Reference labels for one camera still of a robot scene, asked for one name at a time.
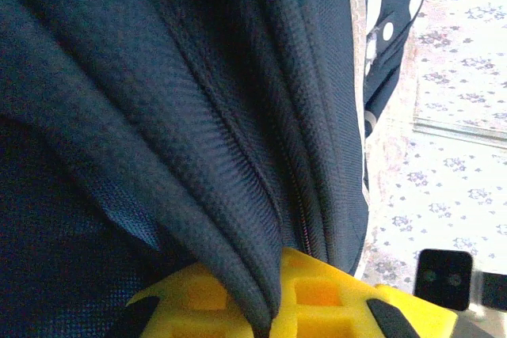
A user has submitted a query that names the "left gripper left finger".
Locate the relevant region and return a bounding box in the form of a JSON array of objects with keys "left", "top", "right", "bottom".
[{"left": 114, "top": 264, "right": 254, "bottom": 338}]

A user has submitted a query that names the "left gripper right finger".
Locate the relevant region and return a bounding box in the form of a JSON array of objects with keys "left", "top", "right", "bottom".
[{"left": 273, "top": 246, "right": 459, "bottom": 338}]

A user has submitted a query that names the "navy blue backpack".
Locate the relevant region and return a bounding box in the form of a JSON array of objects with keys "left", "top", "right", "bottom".
[{"left": 0, "top": 0, "right": 436, "bottom": 338}]

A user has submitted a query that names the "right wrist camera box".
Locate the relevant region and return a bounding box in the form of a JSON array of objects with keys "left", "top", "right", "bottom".
[{"left": 414, "top": 249, "right": 475, "bottom": 312}]

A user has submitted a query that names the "aluminium corner post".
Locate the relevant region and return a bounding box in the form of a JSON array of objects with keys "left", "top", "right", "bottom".
[{"left": 411, "top": 116, "right": 507, "bottom": 150}]

